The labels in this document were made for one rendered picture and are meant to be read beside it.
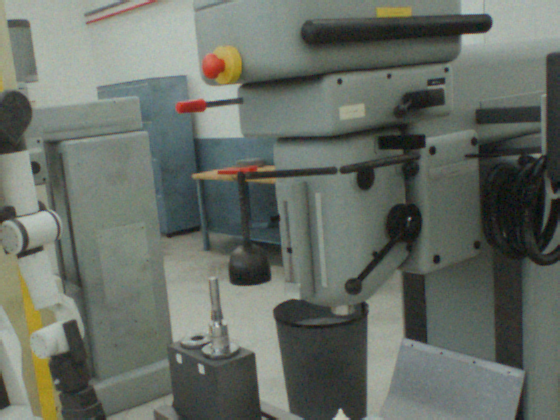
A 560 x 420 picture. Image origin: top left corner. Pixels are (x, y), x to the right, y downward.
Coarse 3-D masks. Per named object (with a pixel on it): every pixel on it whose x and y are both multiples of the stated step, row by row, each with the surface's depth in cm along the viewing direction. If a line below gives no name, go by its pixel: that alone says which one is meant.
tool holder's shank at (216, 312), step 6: (216, 276) 162; (210, 282) 160; (216, 282) 160; (210, 288) 161; (216, 288) 161; (210, 294) 161; (216, 294) 161; (210, 300) 162; (216, 300) 161; (216, 306) 161; (216, 312) 162; (216, 318) 162; (222, 318) 162
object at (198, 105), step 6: (180, 102) 116; (186, 102) 117; (192, 102) 117; (198, 102) 118; (204, 102) 119; (210, 102) 120; (216, 102) 121; (222, 102) 122; (228, 102) 122; (234, 102) 123; (240, 102) 124; (180, 108) 116; (186, 108) 117; (192, 108) 117; (198, 108) 118; (204, 108) 119
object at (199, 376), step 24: (192, 336) 175; (168, 360) 175; (192, 360) 165; (216, 360) 160; (240, 360) 161; (192, 384) 167; (216, 384) 158; (240, 384) 162; (192, 408) 170; (216, 408) 160; (240, 408) 162
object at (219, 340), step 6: (210, 330) 162; (216, 330) 161; (222, 330) 162; (210, 336) 163; (216, 336) 162; (222, 336) 162; (228, 336) 163; (210, 342) 164; (216, 342) 162; (222, 342) 162; (228, 342) 163; (216, 348) 162; (222, 348) 162; (228, 348) 163
